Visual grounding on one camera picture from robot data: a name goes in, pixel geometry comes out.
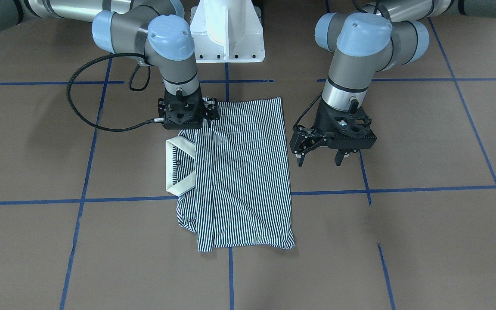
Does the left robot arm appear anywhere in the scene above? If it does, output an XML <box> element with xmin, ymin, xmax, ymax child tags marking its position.
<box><xmin>290</xmin><ymin>0</ymin><xmax>496</xmax><ymax>166</ymax></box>

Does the navy white striped polo shirt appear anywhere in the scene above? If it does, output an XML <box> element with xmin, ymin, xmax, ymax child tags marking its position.
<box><xmin>165</xmin><ymin>97</ymin><xmax>295</xmax><ymax>252</ymax></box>

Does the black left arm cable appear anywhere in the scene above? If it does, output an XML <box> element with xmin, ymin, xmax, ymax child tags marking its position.
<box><xmin>292</xmin><ymin>90</ymin><xmax>325</xmax><ymax>133</ymax></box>

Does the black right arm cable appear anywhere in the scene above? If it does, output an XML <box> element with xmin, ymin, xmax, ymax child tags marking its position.
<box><xmin>67</xmin><ymin>53</ymin><xmax>166</xmax><ymax>132</ymax></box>

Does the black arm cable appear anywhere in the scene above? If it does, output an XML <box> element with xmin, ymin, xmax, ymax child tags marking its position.
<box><xmin>292</xmin><ymin>90</ymin><xmax>325</xmax><ymax>133</ymax></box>
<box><xmin>67</xmin><ymin>53</ymin><xmax>166</xmax><ymax>132</ymax></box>

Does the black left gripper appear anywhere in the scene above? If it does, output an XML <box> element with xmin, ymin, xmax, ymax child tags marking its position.
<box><xmin>291</xmin><ymin>102</ymin><xmax>377</xmax><ymax>167</ymax></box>

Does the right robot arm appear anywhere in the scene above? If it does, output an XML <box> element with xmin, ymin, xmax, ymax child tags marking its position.
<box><xmin>0</xmin><ymin>0</ymin><xmax>219</xmax><ymax>131</ymax></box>

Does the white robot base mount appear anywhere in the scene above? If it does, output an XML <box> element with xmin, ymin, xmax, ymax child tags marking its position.
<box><xmin>190</xmin><ymin>0</ymin><xmax>266</xmax><ymax>63</ymax></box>

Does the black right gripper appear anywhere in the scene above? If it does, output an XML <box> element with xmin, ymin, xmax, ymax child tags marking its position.
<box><xmin>158</xmin><ymin>88</ymin><xmax>220</xmax><ymax>130</ymax></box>

